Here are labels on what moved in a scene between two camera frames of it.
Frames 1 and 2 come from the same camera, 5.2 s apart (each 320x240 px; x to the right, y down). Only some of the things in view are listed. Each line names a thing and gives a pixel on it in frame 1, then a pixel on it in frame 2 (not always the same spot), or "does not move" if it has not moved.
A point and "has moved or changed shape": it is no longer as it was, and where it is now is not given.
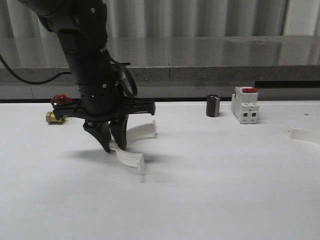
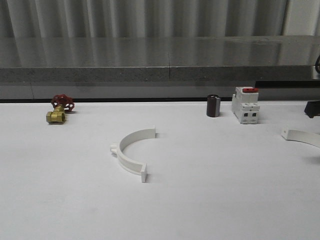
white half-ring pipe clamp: [146, 131] has moved or changed shape
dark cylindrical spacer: [213, 106] does not move
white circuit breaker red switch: [244, 105] does not move
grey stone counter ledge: [177, 59] does not move
